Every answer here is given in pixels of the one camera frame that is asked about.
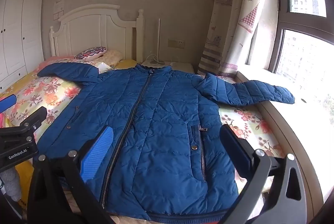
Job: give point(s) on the white window sill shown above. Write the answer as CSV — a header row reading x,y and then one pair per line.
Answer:
x,y
300,117

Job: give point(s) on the white pole lamp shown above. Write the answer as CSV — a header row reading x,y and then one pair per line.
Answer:
x,y
159,38

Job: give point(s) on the white wooden headboard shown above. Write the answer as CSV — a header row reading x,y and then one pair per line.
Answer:
x,y
91,31

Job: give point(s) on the white nightstand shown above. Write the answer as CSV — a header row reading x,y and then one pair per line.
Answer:
x,y
182,67

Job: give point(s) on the yellow cloth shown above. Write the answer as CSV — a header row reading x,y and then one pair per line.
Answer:
x,y
24,182

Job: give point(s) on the beige wall socket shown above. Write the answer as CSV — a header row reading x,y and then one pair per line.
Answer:
x,y
176,43

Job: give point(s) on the floral bed sheet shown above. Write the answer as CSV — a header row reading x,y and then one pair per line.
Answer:
x,y
39,93

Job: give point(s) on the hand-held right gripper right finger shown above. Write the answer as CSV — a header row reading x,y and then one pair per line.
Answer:
x,y
234,153

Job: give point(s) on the dark framed window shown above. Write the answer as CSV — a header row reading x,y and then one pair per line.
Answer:
x,y
281,17

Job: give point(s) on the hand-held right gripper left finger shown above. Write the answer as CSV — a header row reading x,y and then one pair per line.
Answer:
x,y
99,153

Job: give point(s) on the white wall switch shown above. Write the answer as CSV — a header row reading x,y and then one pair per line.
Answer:
x,y
58,15

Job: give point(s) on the patterned curtain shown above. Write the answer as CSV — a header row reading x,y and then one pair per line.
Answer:
x,y
234,17

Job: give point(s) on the white wall notice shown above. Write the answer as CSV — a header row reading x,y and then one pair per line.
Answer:
x,y
59,3

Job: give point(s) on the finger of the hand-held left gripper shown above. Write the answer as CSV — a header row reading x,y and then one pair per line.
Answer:
x,y
34,119
6,103

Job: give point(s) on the blue quilted jacket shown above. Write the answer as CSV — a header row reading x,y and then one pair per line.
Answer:
x,y
161,122

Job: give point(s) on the pink bedding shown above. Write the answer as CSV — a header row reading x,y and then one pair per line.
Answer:
x,y
54,61

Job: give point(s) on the beige pillow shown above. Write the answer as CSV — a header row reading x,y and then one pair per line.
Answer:
x,y
112,57

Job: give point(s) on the yellow pillow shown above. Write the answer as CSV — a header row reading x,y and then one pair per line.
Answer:
x,y
125,63

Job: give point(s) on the white wardrobe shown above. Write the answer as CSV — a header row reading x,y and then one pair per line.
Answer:
x,y
15,31

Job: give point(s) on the purple patterned pillow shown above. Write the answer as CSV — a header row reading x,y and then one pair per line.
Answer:
x,y
91,53

